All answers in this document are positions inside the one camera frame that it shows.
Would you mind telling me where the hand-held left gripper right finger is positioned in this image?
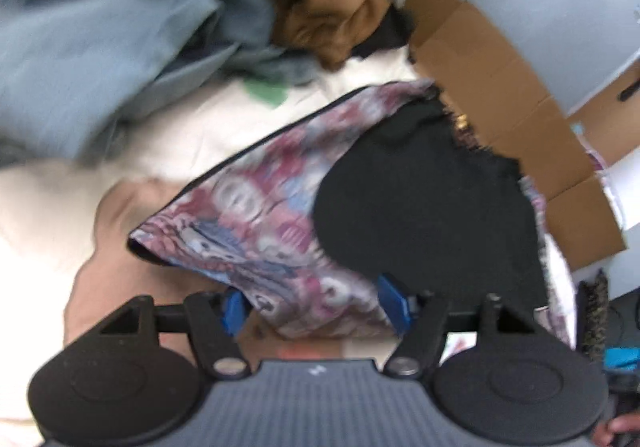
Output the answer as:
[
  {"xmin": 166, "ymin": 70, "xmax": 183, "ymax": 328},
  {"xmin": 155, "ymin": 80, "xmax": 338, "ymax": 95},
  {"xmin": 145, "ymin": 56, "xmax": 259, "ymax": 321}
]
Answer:
[{"xmin": 377, "ymin": 273, "xmax": 542, "ymax": 379}]

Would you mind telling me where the grey plastic-wrapped washing machine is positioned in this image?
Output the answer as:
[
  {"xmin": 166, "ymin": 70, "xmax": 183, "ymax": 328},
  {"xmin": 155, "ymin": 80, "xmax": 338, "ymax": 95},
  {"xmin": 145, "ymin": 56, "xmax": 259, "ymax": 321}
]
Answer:
[{"xmin": 457, "ymin": 0, "xmax": 640, "ymax": 115}]

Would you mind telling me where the black garment with bear-print lining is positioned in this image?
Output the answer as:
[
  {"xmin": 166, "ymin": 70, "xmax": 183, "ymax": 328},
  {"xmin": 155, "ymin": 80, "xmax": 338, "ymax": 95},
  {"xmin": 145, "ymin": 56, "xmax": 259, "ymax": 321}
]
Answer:
[{"xmin": 127, "ymin": 80, "xmax": 577, "ymax": 349}]

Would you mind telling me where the leopard print garment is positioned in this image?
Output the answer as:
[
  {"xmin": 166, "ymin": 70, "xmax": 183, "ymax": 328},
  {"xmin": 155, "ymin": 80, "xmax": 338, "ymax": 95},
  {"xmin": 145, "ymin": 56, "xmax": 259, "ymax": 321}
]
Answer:
[{"xmin": 575, "ymin": 269, "xmax": 612, "ymax": 364}]

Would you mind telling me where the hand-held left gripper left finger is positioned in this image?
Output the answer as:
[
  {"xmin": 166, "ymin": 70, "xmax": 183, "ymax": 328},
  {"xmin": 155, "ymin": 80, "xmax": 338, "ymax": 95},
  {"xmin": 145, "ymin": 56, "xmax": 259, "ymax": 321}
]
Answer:
[{"xmin": 95, "ymin": 291, "xmax": 249, "ymax": 379}]

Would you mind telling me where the black cloth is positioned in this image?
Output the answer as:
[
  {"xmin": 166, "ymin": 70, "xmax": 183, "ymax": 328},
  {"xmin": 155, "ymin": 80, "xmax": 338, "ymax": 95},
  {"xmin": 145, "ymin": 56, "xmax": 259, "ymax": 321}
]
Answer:
[{"xmin": 350, "ymin": 6, "xmax": 417, "ymax": 64}]

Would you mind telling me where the white cartoon-print bed sheet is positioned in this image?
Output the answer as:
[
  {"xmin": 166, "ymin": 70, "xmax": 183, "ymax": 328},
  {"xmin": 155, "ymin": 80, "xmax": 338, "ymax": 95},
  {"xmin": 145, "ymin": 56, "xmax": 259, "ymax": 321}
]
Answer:
[{"xmin": 0, "ymin": 52, "xmax": 576, "ymax": 447}]

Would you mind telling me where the person's right hand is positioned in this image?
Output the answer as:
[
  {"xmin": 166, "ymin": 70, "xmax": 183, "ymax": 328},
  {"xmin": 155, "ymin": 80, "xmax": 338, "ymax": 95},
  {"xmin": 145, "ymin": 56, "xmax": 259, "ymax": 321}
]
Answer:
[{"xmin": 595, "ymin": 414, "xmax": 640, "ymax": 447}]

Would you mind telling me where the teal sports jersey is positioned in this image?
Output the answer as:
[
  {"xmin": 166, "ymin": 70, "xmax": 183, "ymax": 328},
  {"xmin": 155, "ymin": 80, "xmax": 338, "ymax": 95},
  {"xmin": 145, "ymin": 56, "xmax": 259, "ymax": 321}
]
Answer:
[{"xmin": 602, "ymin": 346, "xmax": 640, "ymax": 374}]

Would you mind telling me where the blue-grey garment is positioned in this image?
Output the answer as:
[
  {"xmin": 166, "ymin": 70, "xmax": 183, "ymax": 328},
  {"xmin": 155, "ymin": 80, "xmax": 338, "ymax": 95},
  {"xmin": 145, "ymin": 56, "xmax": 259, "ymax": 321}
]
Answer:
[{"xmin": 0, "ymin": 0, "xmax": 322, "ymax": 169}]

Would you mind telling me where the brown cardboard sheet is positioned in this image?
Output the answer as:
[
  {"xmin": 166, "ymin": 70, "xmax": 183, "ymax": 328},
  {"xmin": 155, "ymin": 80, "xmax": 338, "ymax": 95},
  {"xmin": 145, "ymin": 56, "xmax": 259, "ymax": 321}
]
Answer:
[{"xmin": 380, "ymin": 0, "xmax": 629, "ymax": 273}]

